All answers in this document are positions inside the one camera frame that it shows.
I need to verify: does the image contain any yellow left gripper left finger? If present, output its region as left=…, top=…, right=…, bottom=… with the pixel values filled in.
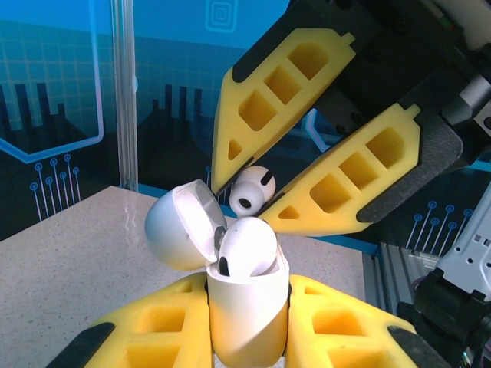
left=45, top=272, right=214, bottom=368

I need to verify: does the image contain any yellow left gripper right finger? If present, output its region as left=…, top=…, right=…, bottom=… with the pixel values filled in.
left=285, top=274, right=452, bottom=368

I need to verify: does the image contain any white wireless earbud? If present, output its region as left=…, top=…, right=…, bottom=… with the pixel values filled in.
left=229, top=165, right=277, bottom=218
left=218, top=217, right=279, bottom=278

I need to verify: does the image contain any white earbud charging case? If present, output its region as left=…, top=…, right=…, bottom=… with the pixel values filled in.
left=144, top=179, right=292, bottom=368

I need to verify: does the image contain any aluminium frame post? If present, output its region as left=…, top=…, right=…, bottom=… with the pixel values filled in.
left=110, top=0, right=140, bottom=192

